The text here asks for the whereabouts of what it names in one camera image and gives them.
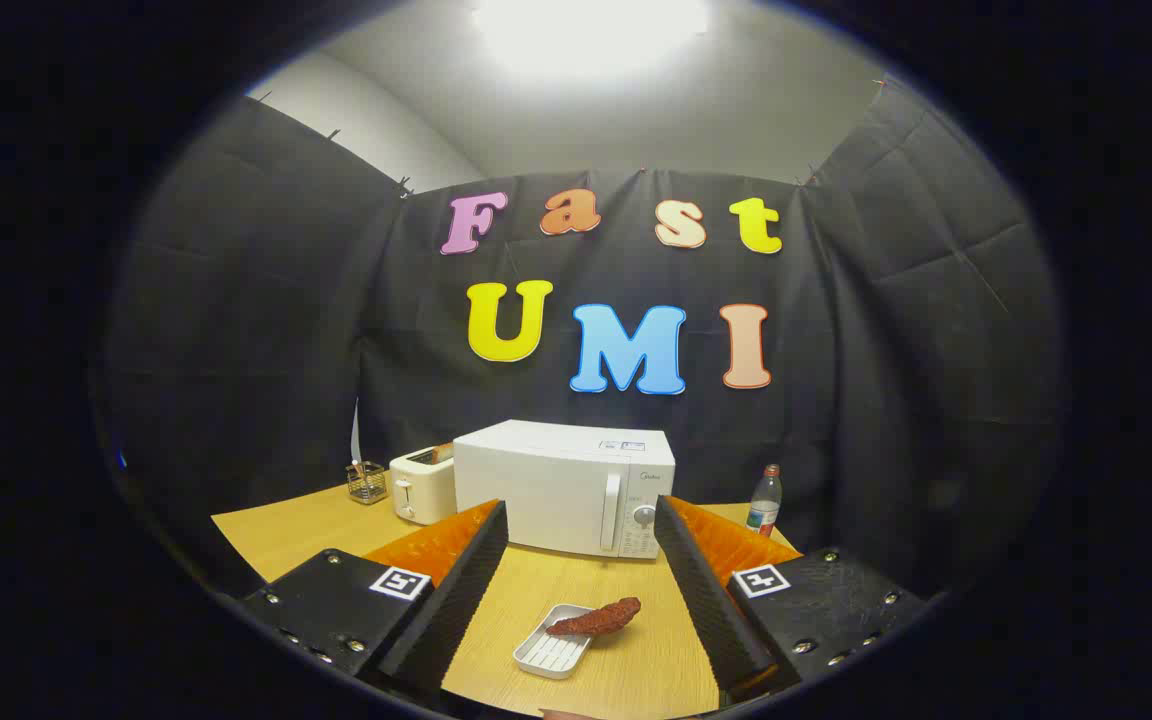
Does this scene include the black backdrop cloth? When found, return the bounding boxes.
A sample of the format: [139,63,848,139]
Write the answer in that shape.
[96,80,1067,601]

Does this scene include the wire utensil holder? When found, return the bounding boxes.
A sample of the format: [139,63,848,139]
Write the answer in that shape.
[347,460,389,505]

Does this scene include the clear plastic water bottle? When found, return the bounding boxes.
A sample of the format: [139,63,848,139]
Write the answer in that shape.
[746,464,783,538]

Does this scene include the white toaster oven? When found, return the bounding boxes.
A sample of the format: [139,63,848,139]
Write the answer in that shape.
[453,420,677,561]

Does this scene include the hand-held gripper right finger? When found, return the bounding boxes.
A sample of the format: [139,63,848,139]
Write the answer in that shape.
[653,494,932,706]

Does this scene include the small white ribbed tray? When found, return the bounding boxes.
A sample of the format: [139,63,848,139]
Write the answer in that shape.
[513,604,595,681]

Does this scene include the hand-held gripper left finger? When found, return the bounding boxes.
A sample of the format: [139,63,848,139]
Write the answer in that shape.
[241,498,510,701]

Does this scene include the white bread toaster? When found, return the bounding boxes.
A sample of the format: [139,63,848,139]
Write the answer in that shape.
[389,445,457,526]

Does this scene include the brown meat piece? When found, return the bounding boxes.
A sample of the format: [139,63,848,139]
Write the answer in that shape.
[546,597,642,638]

